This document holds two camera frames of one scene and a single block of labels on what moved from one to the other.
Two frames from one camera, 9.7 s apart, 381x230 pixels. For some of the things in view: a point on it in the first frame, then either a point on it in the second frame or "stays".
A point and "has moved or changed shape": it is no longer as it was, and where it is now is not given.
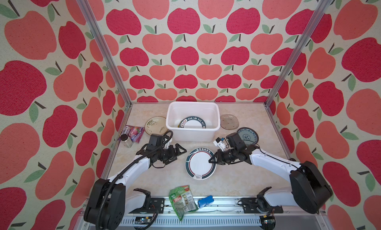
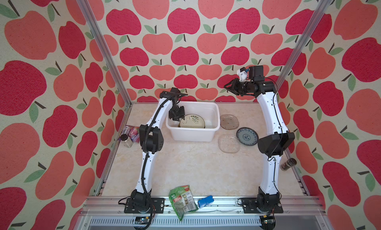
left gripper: x=173 y=155 to x=181 y=115
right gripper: x=219 y=159 to x=234 y=83
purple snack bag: x=135 y=132 stays
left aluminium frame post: x=108 y=54 stays
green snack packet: x=181 y=201 stays
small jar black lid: x=126 y=141 stays
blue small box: x=204 y=201 stays
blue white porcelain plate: x=248 y=136 stays
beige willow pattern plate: x=156 y=125 has moved or changed shape
